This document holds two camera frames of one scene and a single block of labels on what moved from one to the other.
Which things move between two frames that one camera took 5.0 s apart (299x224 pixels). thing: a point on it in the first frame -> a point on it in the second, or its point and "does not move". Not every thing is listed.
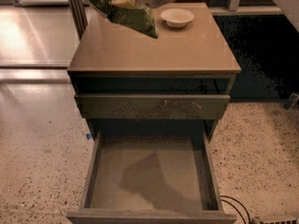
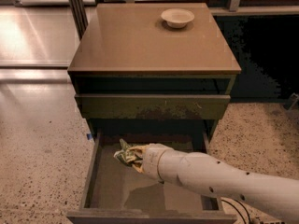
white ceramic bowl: (177, 18) does not move
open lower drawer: (150, 176) does not move
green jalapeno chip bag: (142, 20) -> (121, 154)
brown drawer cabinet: (185, 75) does not move
